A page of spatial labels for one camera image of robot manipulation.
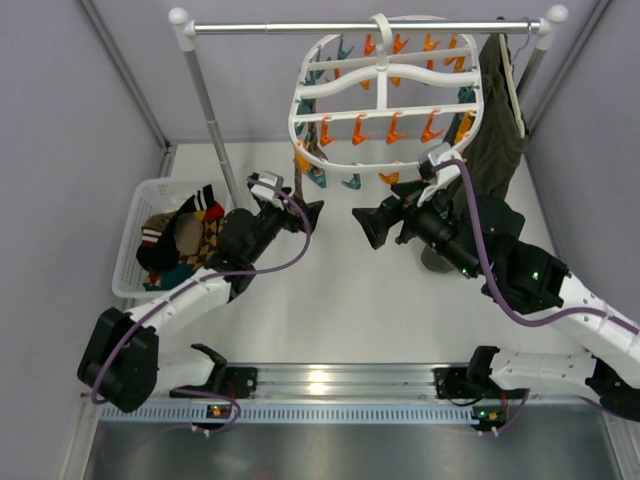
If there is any brown argyle sock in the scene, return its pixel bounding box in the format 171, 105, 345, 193
293, 122, 325, 203
176, 219, 222, 270

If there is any black striped sock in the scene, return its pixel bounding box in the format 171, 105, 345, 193
136, 184, 222, 275

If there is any white clip hanger frame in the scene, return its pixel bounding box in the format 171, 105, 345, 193
288, 13, 484, 179

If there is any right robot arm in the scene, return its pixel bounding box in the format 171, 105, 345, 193
352, 194, 639, 421

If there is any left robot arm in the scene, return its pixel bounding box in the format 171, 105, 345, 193
77, 201, 324, 413

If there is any wooden clothes hanger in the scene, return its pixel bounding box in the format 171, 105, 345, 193
498, 34, 526, 138

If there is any red sock in basket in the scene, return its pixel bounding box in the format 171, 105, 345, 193
202, 202, 225, 223

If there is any dark teal sock in basket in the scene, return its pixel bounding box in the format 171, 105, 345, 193
159, 263, 195, 291

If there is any olive green garment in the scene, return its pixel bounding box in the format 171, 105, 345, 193
462, 34, 529, 200

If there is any white laundry basket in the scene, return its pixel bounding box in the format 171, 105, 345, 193
112, 178, 232, 300

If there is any white clothes rack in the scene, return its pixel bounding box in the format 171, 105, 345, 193
167, 4, 570, 275

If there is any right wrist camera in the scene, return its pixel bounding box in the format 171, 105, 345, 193
417, 142, 462, 207

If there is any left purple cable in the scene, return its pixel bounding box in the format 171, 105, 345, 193
89, 179, 312, 436

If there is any purple cable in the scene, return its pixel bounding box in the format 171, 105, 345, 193
89, 179, 312, 436
429, 158, 640, 436

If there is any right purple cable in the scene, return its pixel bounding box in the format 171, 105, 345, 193
429, 158, 640, 436

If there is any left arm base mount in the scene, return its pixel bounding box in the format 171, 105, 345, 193
220, 367, 259, 400

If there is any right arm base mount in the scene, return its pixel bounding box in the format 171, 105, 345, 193
433, 367, 477, 401

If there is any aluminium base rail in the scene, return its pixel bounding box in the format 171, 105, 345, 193
96, 362, 601, 429

